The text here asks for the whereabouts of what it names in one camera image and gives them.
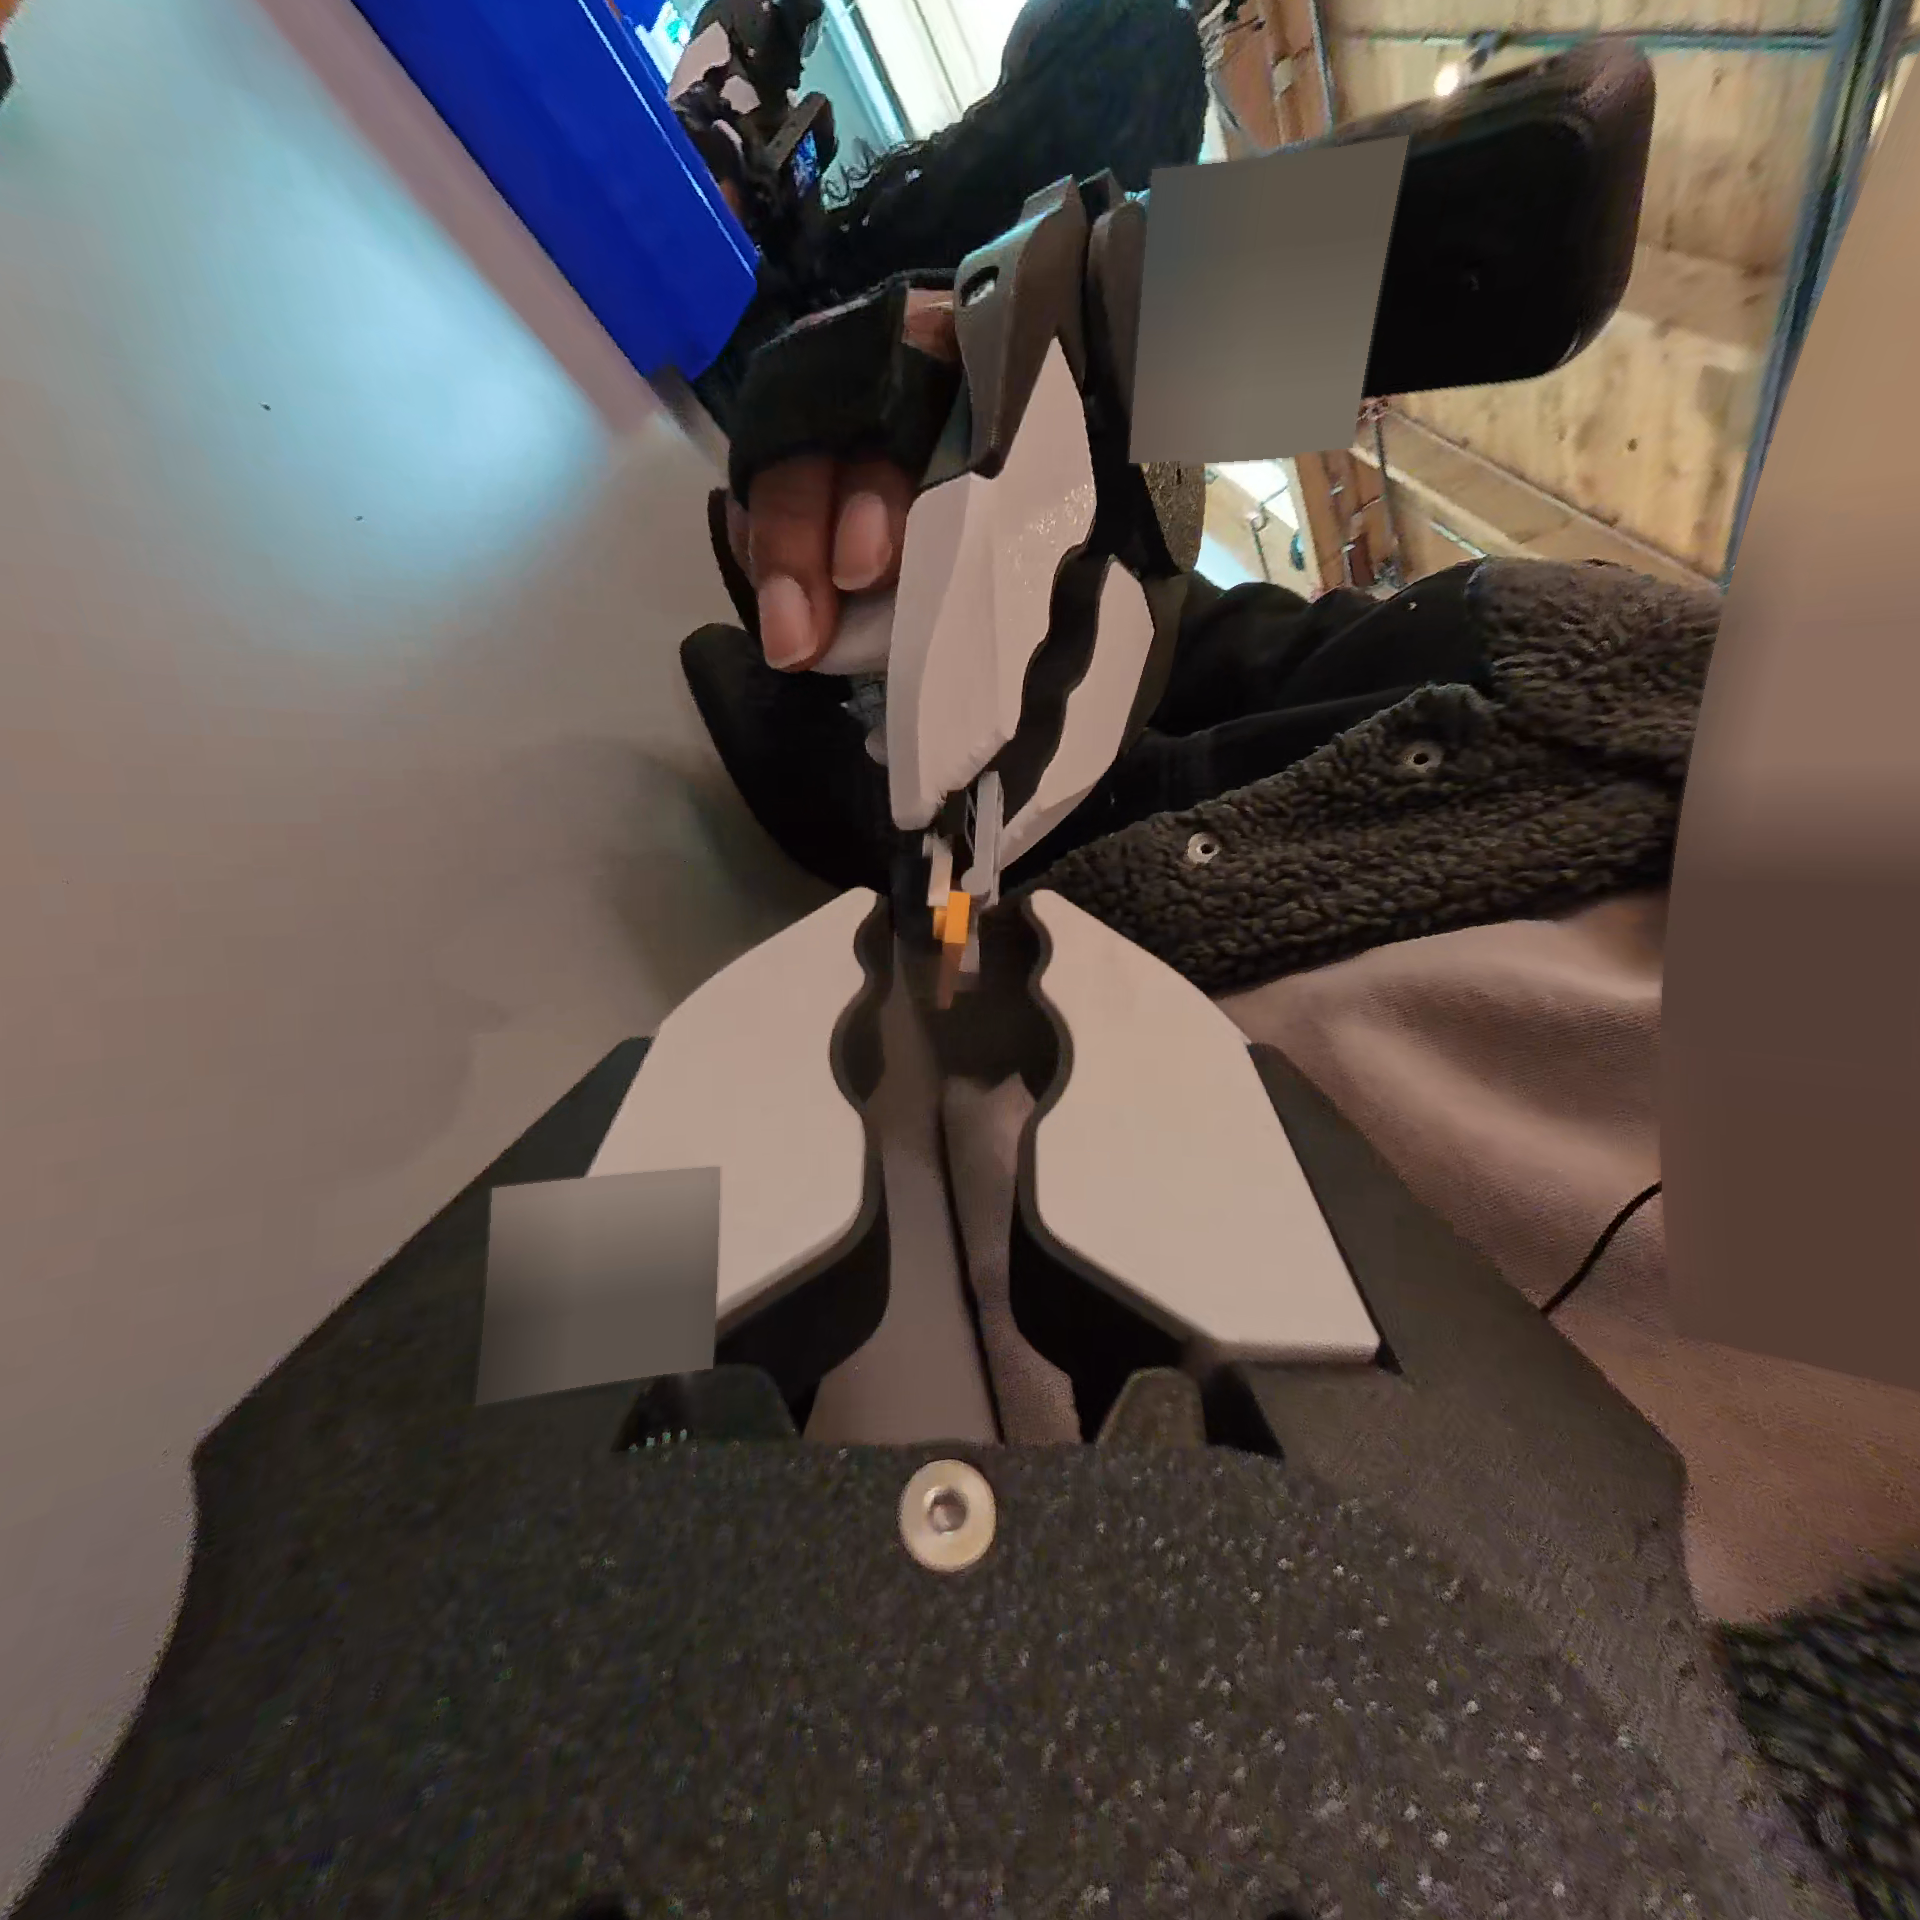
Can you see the blue plastic storage bin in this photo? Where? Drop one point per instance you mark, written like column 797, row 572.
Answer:
column 571, row 150

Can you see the person's right hand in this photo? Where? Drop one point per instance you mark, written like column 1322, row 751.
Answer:
column 802, row 541

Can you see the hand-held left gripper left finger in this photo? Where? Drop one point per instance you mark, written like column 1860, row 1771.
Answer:
column 750, row 1110

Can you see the small lego subassembly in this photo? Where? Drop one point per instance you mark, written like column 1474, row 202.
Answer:
column 952, row 914

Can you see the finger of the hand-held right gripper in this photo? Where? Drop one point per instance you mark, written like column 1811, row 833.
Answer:
column 1102, row 691
column 974, row 630

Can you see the beige sweatshirt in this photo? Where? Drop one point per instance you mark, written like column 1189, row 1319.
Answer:
column 1425, row 1080

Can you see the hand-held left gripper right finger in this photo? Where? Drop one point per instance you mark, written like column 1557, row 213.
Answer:
column 1184, row 1185

